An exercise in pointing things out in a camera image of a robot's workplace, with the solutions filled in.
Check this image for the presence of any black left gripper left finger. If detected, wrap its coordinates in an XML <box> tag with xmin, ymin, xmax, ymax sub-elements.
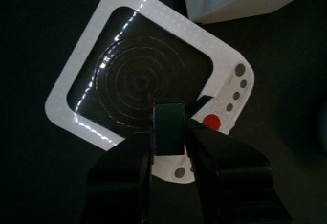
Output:
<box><xmin>79</xmin><ymin>131</ymin><xmax>156</xmax><ymax>224</ymax></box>

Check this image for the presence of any white toy induction stove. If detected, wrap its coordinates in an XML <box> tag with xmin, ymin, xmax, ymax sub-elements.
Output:
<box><xmin>44</xmin><ymin>0</ymin><xmax>256</xmax><ymax>184</ymax></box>

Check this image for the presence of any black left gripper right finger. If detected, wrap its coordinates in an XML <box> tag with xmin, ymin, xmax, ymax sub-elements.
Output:
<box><xmin>184</xmin><ymin>94</ymin><xmax>293</xmax><ymax>224</ymax></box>

